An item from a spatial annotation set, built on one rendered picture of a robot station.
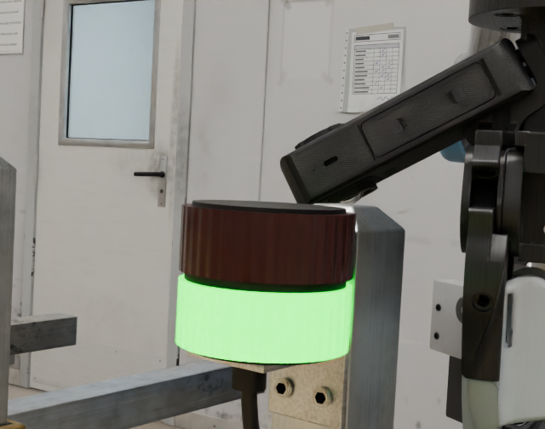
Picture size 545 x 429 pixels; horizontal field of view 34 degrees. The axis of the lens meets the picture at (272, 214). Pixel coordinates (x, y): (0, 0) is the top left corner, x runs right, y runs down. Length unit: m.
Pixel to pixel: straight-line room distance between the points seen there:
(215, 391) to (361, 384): 0.40
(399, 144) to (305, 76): 3.10
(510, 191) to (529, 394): 0.09
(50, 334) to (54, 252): 3.40
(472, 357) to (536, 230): 0.06
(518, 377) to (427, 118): 0.11
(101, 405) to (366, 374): 0.33
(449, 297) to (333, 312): 0.84
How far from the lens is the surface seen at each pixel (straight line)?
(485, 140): 0.38
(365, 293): 0.33
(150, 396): 0.68
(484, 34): 1.08
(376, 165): 0.38
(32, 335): 0.91
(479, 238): 0.36
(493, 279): 0.36
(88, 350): 4.22
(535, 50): 0.39
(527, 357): 0.39
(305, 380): 0.34
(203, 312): 0.29
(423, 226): 3.22
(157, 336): 3.93
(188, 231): 0.29
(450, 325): 1.13
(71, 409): 0.63
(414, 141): 0.38
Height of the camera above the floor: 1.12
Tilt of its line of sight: 3 degrees down
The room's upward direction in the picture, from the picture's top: 3 degrees clockwise
